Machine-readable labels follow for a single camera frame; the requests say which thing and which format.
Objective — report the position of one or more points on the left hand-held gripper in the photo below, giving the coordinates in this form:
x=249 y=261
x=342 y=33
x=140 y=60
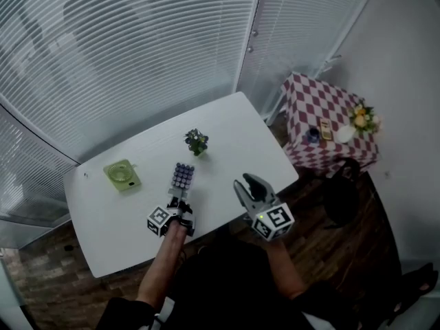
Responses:
x=159 y=220

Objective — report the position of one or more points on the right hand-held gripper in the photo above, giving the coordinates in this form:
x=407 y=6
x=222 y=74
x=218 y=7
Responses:
x=271 y=220

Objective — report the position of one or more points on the person's left forearm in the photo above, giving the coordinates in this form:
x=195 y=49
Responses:
x=165 y=263

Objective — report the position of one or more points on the person's right forearm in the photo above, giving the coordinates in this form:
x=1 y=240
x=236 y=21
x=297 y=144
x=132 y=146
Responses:
x=283 y=270

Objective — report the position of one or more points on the person's black shoe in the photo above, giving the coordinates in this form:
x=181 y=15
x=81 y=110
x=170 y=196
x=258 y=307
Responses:
x=202 y=250

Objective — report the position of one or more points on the green desk fan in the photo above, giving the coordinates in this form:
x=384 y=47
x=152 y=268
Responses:
x=120 y=175

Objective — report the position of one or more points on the small potted plant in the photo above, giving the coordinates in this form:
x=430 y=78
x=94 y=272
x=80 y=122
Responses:
x=196 y=141

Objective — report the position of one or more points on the checkered cloth side table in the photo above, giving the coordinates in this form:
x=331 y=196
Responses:
x=319 y=156

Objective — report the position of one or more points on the black chair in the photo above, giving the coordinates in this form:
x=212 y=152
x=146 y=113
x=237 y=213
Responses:
x=342 y=194

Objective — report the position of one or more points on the person's dark clothing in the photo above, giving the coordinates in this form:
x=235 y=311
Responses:
x=227 y=287

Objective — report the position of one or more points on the yellow box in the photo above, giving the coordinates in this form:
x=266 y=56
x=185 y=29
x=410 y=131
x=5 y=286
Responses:
x=326 y=129

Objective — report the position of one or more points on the white dish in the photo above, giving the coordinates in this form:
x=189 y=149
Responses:
x=345 y=133

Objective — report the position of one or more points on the small black device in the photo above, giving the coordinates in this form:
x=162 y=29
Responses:
x=67 y=247

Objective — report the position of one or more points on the yellow flower bouquet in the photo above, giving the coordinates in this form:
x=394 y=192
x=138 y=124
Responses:
x=362 y=117

